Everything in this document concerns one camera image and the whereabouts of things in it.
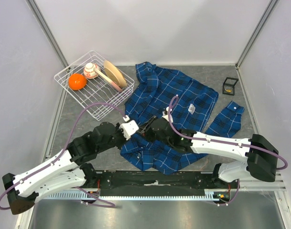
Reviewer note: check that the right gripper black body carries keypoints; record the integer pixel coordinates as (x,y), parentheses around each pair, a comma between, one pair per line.
(147,132)

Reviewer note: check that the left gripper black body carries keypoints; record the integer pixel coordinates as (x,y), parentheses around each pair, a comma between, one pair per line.
(118,140)

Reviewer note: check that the blue plaid shirt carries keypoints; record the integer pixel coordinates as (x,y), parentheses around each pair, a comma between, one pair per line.
(156,89)

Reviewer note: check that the amber round brooch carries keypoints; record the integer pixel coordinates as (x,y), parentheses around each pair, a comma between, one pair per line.
(228,90)

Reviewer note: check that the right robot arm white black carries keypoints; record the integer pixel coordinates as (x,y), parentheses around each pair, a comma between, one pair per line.
(253,157)

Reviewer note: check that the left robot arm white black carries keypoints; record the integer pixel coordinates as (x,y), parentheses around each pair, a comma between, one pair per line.
(70,168)

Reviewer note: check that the orange bowl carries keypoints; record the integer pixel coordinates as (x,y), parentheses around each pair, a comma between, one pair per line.
(77,81)

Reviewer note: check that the beige wooden plate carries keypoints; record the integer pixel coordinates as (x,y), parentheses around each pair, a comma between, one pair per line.
(114,74)

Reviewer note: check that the white red patterned cup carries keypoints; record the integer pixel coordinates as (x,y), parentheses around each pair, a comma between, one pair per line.
(89,70)

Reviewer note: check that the right black display box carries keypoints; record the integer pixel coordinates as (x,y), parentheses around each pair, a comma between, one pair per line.
(229,82)

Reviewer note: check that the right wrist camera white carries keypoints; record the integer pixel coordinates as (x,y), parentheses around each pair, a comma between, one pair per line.
(166,114)

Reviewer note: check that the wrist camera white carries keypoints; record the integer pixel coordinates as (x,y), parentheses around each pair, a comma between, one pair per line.
(129,127)
(166,114)

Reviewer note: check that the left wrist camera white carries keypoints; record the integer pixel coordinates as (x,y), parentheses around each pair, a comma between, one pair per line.
(129,127)

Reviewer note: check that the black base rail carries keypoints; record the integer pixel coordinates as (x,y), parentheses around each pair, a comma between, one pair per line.
(154,182)

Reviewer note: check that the white wire basket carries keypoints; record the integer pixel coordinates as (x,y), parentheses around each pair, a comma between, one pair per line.
(96,89)

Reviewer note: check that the wooden spoon pink handle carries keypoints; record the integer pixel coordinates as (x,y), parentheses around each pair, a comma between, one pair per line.
(108,80)

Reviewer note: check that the slotted cable duct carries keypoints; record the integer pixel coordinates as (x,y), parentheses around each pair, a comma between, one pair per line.
(80,195)

